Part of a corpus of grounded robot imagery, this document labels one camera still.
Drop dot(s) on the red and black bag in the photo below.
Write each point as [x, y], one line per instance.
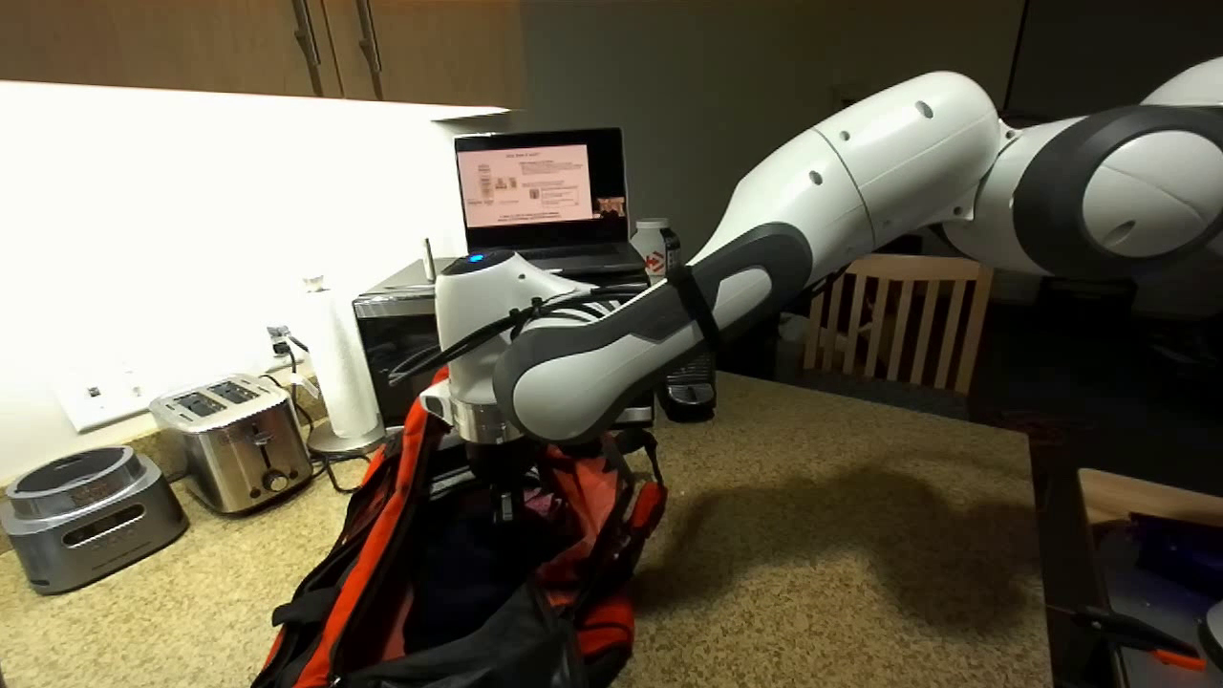
[476, 566]

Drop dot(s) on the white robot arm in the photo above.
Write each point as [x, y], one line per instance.
[1096, 198]

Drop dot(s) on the open laptop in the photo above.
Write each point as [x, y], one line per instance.
[557, 198]

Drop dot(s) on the black coffee machine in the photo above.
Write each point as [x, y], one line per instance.
[400, 327]

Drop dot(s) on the paper towel roll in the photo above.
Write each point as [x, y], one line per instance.
[352, 424]

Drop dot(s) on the wooden chair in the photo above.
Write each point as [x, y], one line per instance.
[900, 319]

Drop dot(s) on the wooden upper cabinets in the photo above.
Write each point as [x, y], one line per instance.
[412, 53]

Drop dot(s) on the silver toaster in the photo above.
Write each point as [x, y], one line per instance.
[239, 440]

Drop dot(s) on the grey round appliance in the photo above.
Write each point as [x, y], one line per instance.
[91, 513]

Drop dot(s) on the tools with orange handles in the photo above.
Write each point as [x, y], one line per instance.
[1155, 654]

